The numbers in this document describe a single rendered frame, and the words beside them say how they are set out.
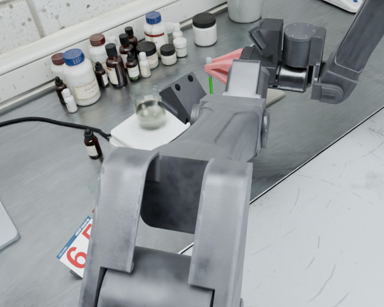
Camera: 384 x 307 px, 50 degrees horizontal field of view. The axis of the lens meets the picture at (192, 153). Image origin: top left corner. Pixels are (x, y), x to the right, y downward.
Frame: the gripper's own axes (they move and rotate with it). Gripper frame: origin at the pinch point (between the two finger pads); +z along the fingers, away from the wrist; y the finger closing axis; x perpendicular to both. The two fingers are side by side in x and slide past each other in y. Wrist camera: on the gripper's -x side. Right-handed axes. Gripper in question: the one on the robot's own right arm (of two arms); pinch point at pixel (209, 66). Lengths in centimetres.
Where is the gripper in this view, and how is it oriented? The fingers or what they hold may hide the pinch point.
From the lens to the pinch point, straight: 85.9
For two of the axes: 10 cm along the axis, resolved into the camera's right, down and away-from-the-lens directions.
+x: 0.9, 7.0, 7.0
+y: -3.4, 6.9, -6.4
